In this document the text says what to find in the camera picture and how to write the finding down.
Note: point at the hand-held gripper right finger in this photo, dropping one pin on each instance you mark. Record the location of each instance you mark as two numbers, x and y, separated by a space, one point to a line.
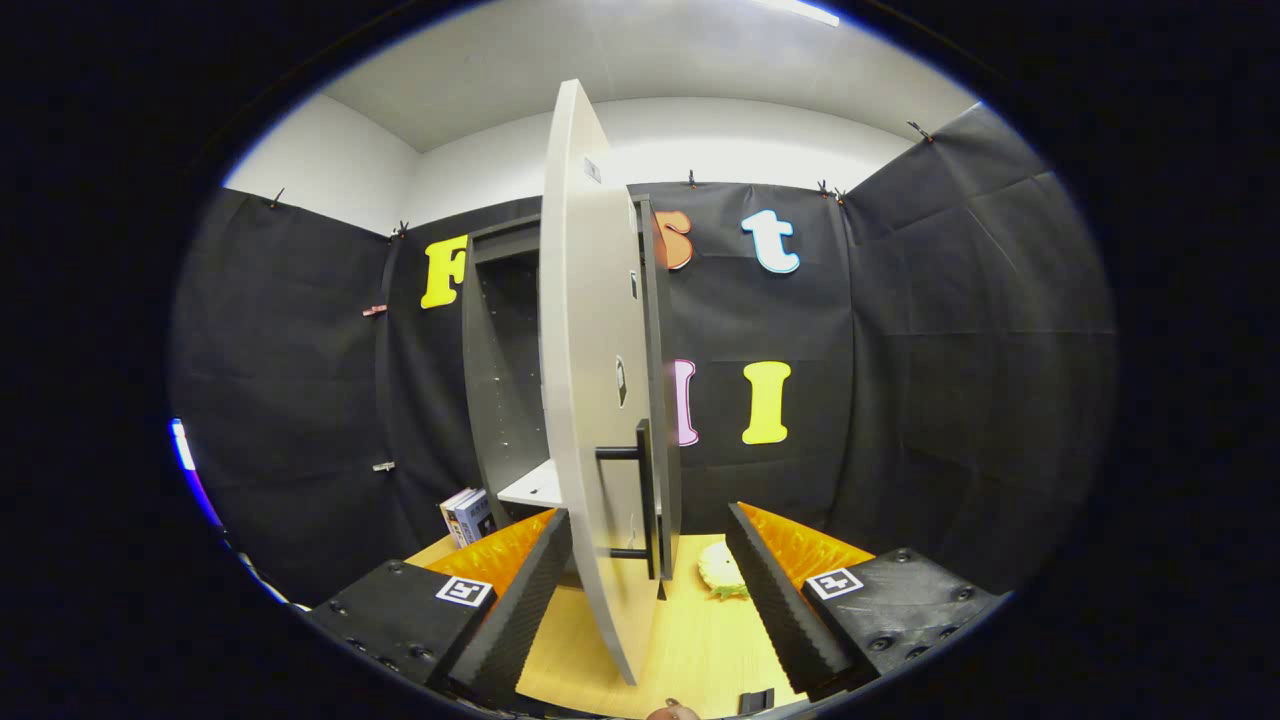
780 610

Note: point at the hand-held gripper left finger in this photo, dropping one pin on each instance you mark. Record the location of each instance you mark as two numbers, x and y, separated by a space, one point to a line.
520 620

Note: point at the dark grey shoe cabinet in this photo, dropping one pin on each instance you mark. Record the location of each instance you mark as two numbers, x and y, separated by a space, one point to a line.
500 400

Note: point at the yellow plush toy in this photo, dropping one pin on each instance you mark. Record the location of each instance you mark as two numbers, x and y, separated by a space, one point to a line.
720 572

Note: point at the small black block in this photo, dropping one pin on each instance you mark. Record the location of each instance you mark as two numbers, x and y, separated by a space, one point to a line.
757 701

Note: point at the blue book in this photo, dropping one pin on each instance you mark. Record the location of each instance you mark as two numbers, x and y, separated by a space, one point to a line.
475 520

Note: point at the white and yellow book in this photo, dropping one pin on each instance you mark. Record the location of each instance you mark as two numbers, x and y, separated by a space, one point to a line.
452 520

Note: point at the black backdrop cloth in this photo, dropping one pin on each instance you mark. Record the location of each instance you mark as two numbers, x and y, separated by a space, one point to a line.
950 350

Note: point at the computer monitor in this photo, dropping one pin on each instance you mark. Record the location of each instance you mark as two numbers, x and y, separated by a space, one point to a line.
184 450

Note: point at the long ceiling light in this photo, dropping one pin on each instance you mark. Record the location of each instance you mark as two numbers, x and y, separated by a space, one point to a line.
805 11

